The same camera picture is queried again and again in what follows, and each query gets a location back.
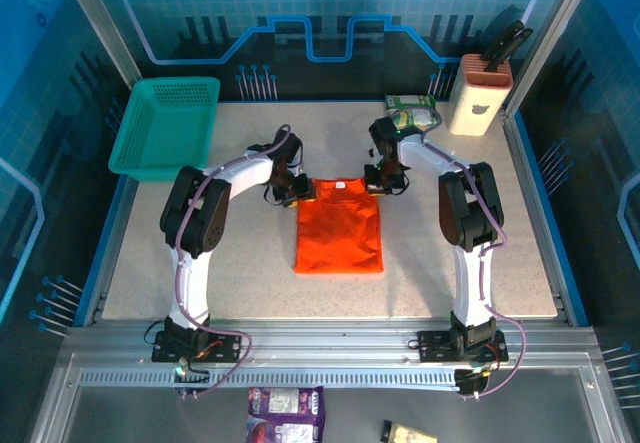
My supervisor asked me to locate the orange t-shirt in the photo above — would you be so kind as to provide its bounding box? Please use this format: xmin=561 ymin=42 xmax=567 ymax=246
xmin=292 ymin=176 xmax=386 ymax=276

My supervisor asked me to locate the green snack bag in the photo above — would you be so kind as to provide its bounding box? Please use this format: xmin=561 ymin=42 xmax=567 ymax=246
xmin=383 ymin=93 xmax=442 ymax=132

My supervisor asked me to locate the beige knife block brown top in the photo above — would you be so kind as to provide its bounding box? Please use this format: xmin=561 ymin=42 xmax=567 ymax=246
xmin=446 ymin=52 xmax=516 ymax=138

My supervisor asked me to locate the green plastic basket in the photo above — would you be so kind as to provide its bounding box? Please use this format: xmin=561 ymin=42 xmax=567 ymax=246
xmin=108 ymin=76 xmax=222 ymax=183

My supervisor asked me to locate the purple snack bag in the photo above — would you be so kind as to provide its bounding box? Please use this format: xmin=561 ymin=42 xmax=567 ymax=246
xmin=246 ymin=386 xmax=327 ymax=443

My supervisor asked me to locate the beige packet black end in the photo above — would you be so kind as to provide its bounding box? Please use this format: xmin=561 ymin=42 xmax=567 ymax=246
xmin=381 ymin=418 xmax=442 ymax=443

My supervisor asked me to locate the aluminium front rail frame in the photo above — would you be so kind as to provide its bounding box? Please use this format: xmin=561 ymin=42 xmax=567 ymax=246
xmin=29 ymin=316 xmax=637 ymax=443

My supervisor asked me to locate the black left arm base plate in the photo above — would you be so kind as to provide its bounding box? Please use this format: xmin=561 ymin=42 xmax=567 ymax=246
xmin=150 ymin=330 xmax=243 ymax=364

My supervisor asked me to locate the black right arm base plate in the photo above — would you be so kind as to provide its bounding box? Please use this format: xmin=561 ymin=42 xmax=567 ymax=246
xmin=416 ymin=330 xmax=510 ymax=364

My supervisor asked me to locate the slotted grey cable duct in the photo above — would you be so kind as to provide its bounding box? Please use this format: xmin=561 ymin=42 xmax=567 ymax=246
xmin=78 ymin=368 xmax=460 ymax=390

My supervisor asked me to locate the black knife handle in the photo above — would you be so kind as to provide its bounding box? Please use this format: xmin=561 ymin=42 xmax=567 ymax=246
xmin=479 ymin=19 xmax=525 ymax=63
xmin=487 ymin=26 xmax=535 ymax=72

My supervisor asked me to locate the aluminium corner post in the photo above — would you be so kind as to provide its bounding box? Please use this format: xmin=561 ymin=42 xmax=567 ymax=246
xmin=53 ymin=0 xmax=144 ymax=82
xmin=499 ymin=0 xmax=601 ymax=115

